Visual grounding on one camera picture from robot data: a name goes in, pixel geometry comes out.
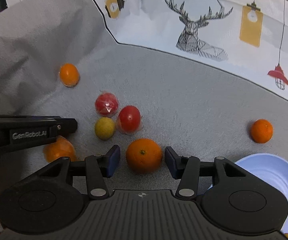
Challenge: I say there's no light blue plate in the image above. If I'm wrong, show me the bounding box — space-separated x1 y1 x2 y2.
208 153 288 240

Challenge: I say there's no yellow-green round fruit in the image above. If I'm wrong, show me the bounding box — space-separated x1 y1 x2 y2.
95 117 116 140

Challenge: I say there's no grey bed sheet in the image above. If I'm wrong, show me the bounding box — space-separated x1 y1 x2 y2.
0 0 288 233

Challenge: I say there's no smooth red tomato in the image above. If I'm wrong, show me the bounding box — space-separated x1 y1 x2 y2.
116 105 144 135

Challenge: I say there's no large orange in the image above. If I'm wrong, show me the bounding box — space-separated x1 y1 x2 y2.
126 138 163 174

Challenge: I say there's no round medium orange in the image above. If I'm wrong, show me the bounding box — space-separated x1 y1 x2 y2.
250 119 274 144

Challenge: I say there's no oval small orange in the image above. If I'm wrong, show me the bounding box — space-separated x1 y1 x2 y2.
60 63 80 88

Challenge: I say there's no red fruit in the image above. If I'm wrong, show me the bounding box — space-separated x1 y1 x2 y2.
95 92 119 117

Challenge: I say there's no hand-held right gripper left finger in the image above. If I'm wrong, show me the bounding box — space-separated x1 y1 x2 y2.
38 144 121 200

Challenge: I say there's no blurred orange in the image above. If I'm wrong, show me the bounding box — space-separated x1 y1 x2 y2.
43 135 77 162

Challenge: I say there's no white printed pillow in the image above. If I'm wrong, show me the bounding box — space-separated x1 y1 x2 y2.
141 0 288 103

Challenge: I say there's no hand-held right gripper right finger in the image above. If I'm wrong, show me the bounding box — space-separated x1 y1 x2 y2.
164 146 249 200

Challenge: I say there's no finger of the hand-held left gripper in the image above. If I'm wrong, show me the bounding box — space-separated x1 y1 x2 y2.
0 115 78 136

